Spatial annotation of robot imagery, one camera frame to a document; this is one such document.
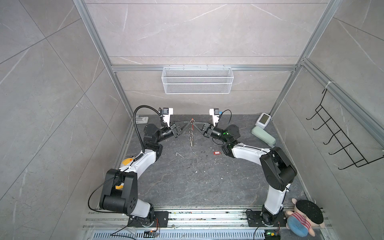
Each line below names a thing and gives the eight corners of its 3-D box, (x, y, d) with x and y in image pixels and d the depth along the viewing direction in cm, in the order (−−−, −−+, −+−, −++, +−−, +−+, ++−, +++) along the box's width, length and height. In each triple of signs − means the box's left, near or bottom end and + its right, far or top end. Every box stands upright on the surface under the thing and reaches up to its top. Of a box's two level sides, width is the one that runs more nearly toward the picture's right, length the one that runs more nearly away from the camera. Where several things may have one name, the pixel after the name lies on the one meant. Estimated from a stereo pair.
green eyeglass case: (271, 149, 103) (273, 146, 100) (248, 132, 112) (250, 130, 110) (278, 142, 106) (280, 139, 104) (255, 126, 116) (256, 124, 113)
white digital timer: (254, 124, 114) (255, 122, 112) (261, 113, 121) (262, 111, 120) (265, 129, 111) (266, 127, 109) (271, 118, 118) (272, 116, 116)
